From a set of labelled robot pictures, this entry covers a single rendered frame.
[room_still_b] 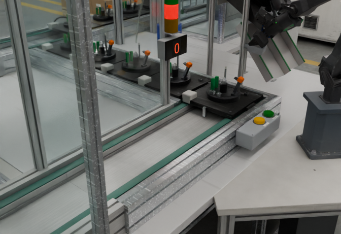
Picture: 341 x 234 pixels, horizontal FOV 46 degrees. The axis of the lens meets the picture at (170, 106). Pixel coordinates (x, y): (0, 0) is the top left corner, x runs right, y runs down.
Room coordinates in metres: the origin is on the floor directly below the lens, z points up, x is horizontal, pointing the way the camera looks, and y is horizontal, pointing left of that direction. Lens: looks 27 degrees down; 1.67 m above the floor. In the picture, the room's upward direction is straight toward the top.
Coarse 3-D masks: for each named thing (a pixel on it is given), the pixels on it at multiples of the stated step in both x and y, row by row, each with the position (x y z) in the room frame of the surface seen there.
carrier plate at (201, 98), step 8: (200, 88) 1.57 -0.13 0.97; (240, 88) 1.57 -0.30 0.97; (200, 96) 1.49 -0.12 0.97; (248, 96) 1.49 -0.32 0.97; (256, 96) 1.49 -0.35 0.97; (192, 104) 1.44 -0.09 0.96; (200, 104) 1.42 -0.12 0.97; (208, 104) 1.41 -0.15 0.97; (216, 104) 1.41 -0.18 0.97; (224, 104) 1.41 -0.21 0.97; (232, 104) 1.41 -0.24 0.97; (240, 104) 1.41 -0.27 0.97; (248, 104) 1.42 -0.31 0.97; (216, 112) 1.37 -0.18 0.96; (224, 112) 1.35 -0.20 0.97; (232, 112) 1.35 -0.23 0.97; (240, 112) 1.37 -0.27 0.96
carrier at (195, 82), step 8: (176, 64) 1.65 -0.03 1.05; (176, 72) 1.64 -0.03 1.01; (176, 80) 1.61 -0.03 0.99; (184, 80) 1.61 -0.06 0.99; (192, 80) 1.66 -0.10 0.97; (208, 80) 1.65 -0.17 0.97; (176, 88) 1.57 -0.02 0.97; (184, 88) 1.57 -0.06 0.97; (192, 88) 1.57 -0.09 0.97; (176, 96) 1.50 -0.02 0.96
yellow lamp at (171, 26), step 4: (164, 20) 1.42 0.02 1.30; (168, 20) 1.40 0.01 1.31; (172, 20) 1.40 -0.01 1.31; (176, 20) 1.41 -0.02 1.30; (164, 24) 1.42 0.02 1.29; (168, 24) 1.40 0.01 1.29; (172, 24) 1.40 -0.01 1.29; (176, 24) 1.41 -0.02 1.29; (164, 28) 1.42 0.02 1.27; (168, 28) 1.40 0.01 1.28; (172, 28) 1.40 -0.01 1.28; (176, 28) 1.41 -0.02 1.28; (168, 32) 1.40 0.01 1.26; (172, 32) 1.40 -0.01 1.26
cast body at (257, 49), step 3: (246, 45) 1.57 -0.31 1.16; (255, 45) 1.53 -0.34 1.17; (258, 45) 1.52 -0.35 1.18; (246, 48) 1.57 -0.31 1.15; (249, 48) 1.54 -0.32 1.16; (252, 48) 1.54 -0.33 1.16; (255, 48) 1.53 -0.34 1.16; (258, 48) 1.52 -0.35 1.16; (261, 48) 1.52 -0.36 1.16; (264, 48) 1.53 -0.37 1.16; (249, 51) 1.54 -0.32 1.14; (252, 51) 1.54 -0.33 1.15; (255, 51) 1.53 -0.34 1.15; (258, 51) 1.52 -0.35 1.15; (261, 51) 1.52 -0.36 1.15; (264, 51) 1.54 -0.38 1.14; (258, 54) 1.53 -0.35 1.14; (261, 54) 1.52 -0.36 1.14
